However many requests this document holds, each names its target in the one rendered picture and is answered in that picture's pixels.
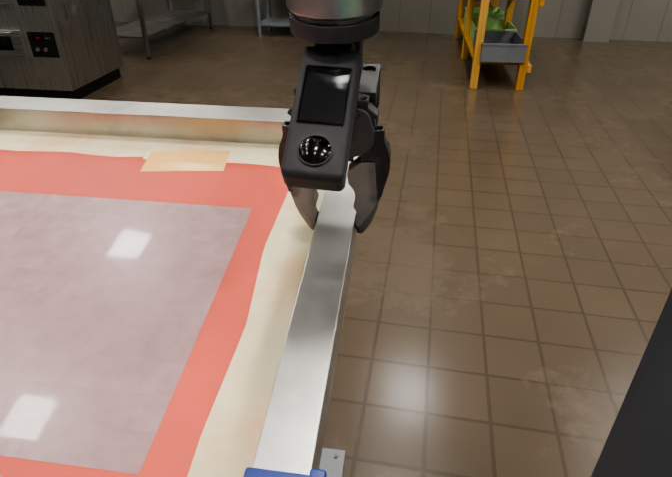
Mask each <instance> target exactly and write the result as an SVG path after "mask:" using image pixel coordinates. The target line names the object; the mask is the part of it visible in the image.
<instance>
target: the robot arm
mask: <svg viewBox="0 0 672 477"><path fill-rule="evenodd" d="M383 3H384V0H286V4H287V8H288V9H289V10H290V12H289V18H290V31H291V33H292V34H293V35H294V36H295V37H296V38H298V39H301V40H304V41H307V42H311V43H314V46H313V47H311V46H307V47H305V48H304V52H303V57H302V62H301V67H300V72H299V77H298V82H297V84H296V86H295V88H294V96H295V98H294V103H293V104H292V105H290V107H289V109H288V112H287V113H288V114H289V115H290V116H291V119H290V121H284V123H283V126H282V132H283V135H282V139H281V142H280V145H279V151H278V159H279V165H280V169H281V173H282V177H283V180H284V183H285V184H286V185H287V188H288V191H289V192H290V193H291V196H292V198H293V201H294V203H295V205H296V207H297V209H298V211H299V213H300V215H301V216H302V218H303V219H304V221H305V222H306V223H307V225H308V226H309V227H310V229H312V230H314V228H315V225H316V221H317V218H318V214H319V211H318V209H317V207H316V203H317V200H318V196H319V193H318V191H317V190H327V191H336V192H339V191H342V190H343V189H344V188H345V183H346V176H347V179H348V184H349V185H350V186H351V188H352V189H353V190H354V193H355V200H354V205H353V207H354V209H355V211H356V213H357V214H355V220H354V226H355V228H356V230H357V232H358V233H360V234H361V233H363V232H364V231H365V230H366V229H367V227H368V226H369V225H370V223H371V222H372V220H373V218H374V215H375V213H376V210H377V207H378V204H379V201H380V198H381V196H382V193H383V190H384V187H385V184H386V181H387V178H388V175H389V170H390V161H391V149H390V144H389V141H388V140H387V139H386V137H385V126H384V125H379V126H377V125H378V118H379V102H380V75H381V64H365V63H363V40H365V39H368V38H370V37H372V36H374V35H375V34H377V33H378V31H379V28H380V8H381V7H382V6H383ZM366 70H373V71H375V74H374V73H372V72H369V71H366ZM357 156H358V157H357ZM354 157H357V158H356V159H355V160H354ZM348 162H351V163H350V164H349V167H348ZM347 169H348V172H347Z"/></svg>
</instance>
